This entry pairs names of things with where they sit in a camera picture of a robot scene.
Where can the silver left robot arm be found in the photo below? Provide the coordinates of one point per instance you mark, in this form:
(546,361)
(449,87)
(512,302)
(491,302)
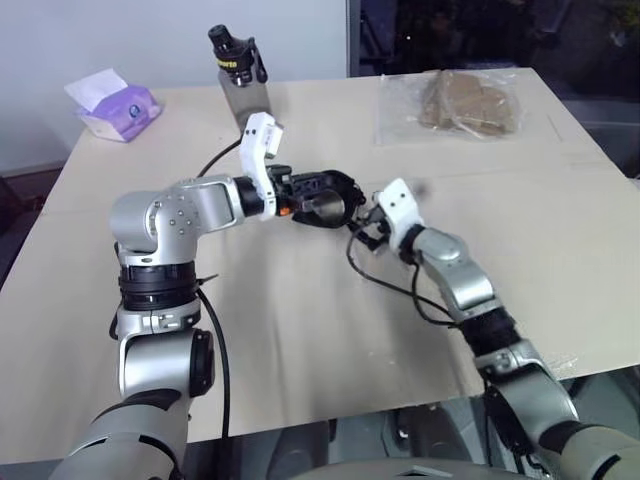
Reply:
(200,202)

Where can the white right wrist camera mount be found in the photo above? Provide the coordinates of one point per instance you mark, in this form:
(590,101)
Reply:
(400,207)

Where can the purple tissue box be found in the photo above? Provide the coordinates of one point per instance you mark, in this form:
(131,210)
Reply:
(122,112)

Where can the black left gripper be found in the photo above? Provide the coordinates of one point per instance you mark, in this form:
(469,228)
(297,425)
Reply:
(281,186)

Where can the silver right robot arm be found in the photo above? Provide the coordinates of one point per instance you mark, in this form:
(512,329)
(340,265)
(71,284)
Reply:
(465,280)

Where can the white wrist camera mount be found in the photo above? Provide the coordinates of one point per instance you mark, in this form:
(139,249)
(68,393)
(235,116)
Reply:
(252,150)
(400,207)

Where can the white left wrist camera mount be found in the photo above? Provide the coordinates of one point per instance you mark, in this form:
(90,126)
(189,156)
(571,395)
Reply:
(252,150)

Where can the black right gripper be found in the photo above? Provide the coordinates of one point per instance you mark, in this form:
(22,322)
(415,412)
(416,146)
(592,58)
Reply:
(381,227)

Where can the metal cup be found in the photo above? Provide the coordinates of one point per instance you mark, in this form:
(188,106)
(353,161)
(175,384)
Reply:
(327,209)

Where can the clear bag with brown contents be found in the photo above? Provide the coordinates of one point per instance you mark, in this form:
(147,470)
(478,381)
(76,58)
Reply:
(450,107)

